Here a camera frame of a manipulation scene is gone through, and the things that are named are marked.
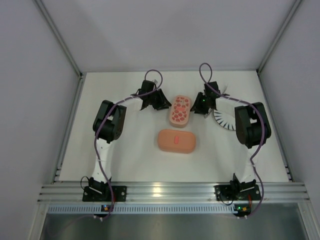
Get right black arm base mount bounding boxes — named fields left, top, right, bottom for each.
left=214, top=184, right=261, bottom=202

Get metal tongs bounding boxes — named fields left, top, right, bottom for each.
left=204, top=83, right=231, bottom=119

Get grey slotted cable duct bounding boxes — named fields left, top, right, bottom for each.
left=47, top=203, right=236, bottom=215

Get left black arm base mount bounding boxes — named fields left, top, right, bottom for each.
left=82, top=186, right=127, bottom=202

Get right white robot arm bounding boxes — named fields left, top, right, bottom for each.
left=191, top=81, right=272, bottom=184

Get left aluminium frame post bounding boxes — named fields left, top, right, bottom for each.
left=33, top=0, right=84, bottom=79

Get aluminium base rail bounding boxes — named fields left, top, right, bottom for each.
left=37, top=182, right=310, bottom=204

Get pink box lid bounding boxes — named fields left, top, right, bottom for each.
left=157, top=129, right=196, bottom=147
left=168, top=94, right=193, bottom=128

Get striped round plate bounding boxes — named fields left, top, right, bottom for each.
left=212, top=109, right=236, bottom=131

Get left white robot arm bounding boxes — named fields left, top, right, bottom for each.
left=88, top=79, right=171, bottom=195

